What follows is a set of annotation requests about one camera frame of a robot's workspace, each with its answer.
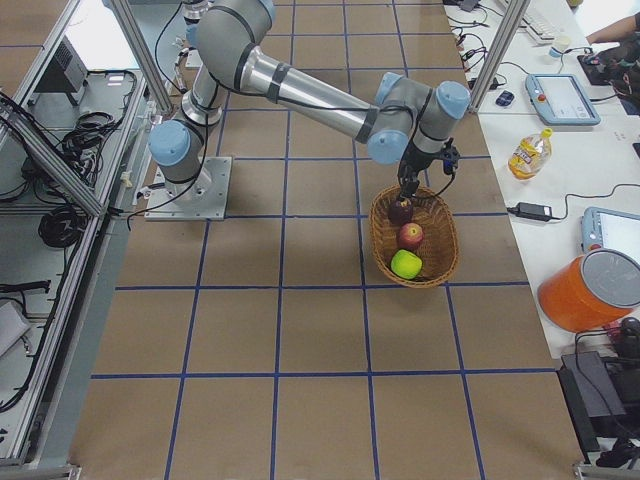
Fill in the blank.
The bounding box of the black power adapter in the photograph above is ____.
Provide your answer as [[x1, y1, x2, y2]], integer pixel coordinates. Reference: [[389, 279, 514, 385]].
[[515, 202, 553, 222]]

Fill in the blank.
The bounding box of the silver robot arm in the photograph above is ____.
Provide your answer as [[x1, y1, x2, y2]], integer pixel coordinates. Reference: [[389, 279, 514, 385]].
[[149, 1, 470, 201]]

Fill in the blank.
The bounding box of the near blue teach pendant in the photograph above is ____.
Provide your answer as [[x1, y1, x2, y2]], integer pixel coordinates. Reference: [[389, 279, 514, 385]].
[[581, 206, 640, 262]]

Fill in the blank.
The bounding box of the black box device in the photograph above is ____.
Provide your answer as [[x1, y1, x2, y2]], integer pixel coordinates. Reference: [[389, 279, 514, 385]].
[[557, 352, 630, 461]]

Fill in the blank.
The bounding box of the red apple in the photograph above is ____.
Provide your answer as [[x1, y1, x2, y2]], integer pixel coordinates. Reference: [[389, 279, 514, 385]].
[[396, 222, 424, 252]]

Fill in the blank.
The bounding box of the far blue teach pendant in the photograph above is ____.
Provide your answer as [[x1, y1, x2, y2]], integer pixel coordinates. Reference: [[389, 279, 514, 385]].
[[525, 74, 601, 127]]

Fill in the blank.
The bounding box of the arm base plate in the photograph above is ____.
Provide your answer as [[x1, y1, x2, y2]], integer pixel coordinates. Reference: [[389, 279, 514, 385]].
[[144, 156, 233, 221]]

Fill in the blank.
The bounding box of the coiled black cable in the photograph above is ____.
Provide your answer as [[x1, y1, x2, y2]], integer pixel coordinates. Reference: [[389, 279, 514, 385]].
[[38, 205, 84, 249]]

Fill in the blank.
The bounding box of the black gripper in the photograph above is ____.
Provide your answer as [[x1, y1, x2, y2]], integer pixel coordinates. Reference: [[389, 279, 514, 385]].
[[398, 142, 445, 200]]

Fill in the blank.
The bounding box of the grey electronics box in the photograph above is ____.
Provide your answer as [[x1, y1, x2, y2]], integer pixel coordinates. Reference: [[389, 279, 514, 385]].
[[35, 36, 88, 106]]

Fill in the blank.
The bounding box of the blue teach pendant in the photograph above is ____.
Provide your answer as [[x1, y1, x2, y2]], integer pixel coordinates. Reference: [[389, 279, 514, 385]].
[[525, 74, 601, 127], [581, 206, 640, 262]]

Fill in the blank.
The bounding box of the blue computer mouse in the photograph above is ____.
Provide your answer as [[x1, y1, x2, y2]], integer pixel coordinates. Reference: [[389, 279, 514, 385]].
[[495, 91, 515, 107]]

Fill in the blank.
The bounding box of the woven wicker basket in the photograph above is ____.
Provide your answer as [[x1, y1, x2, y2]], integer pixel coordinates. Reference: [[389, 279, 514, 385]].
[[369, 186, 459, 288]]

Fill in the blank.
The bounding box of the orange juice bottle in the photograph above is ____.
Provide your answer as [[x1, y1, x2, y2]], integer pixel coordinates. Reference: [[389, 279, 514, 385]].
[[508, 128, 553, 180]]

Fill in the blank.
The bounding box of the dark purple apple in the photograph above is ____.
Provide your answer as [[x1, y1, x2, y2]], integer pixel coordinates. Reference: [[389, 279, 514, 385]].
[[387, 198, 414, 226]]

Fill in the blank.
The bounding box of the paper cup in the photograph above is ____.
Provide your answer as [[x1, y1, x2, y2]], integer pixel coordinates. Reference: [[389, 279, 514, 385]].
[[548, 34, 571, 59]]

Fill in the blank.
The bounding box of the aluminium frame post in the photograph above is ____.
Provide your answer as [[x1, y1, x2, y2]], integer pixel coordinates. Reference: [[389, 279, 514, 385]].
[[468, 0, 530, 114]]

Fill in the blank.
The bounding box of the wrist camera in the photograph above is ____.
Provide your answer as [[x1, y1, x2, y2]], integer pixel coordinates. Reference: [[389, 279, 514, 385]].
[[440, 139, 460, 176]]

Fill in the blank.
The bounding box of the green apple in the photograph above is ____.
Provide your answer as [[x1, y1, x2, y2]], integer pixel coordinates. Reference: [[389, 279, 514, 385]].
[[390, 249, 423, 280]]

